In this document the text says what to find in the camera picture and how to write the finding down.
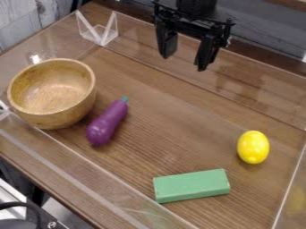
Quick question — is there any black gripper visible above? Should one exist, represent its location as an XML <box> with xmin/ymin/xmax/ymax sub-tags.
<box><xmin>152</xmin><ymin>0</ymin><xmax>233</xmax><ymax>72</ymax></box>

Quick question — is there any purple toy eggplant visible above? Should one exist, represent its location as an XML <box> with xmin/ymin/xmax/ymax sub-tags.
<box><xmin>85</xmin><ymin>97</ymin><xmax>129</xmax><ymax>146</ymax></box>

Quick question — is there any brown wooden bowl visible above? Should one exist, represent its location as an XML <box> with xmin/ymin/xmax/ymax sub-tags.
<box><xmin>6</xmin><ymin>58</ymin><xmax>96</xmax><ymax>130</ymax></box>

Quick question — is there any yellow toy lemon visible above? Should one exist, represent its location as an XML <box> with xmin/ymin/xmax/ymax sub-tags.
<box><xmin>236</xmin><ymin>131</ymin><xmax>269</xmax><ymax>165</ymax></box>

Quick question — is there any green rectangular block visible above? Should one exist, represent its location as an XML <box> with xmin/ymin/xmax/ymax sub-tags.
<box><xmin>152</xmin><ymin>169</ymin><xmax>231</xmax><ymax>203</ymax></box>

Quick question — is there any clear acrylic corner bracket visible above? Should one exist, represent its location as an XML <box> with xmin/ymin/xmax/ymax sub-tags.
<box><xmin>74</xmin><ymin>11</ymin><xmax>118</xmax><ymax>47</ymax></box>

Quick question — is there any clear acrylic front wall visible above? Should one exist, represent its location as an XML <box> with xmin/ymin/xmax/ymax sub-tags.
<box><xmin>0</xmin><ymin>101</ymin><xmax>197</xmax><ymax>229</ymax></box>

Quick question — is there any black metal bracket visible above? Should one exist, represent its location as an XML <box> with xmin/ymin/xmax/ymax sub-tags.
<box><xmin>25</xmin><ymin>199</ymin><xmax>69</xmax><ymax>229</ymax></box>

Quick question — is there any black cable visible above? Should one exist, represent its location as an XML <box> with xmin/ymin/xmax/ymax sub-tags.
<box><xmin>0</xmin><ymin>201</ymin><xmax>42</xmax><ymax>229</ymax></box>

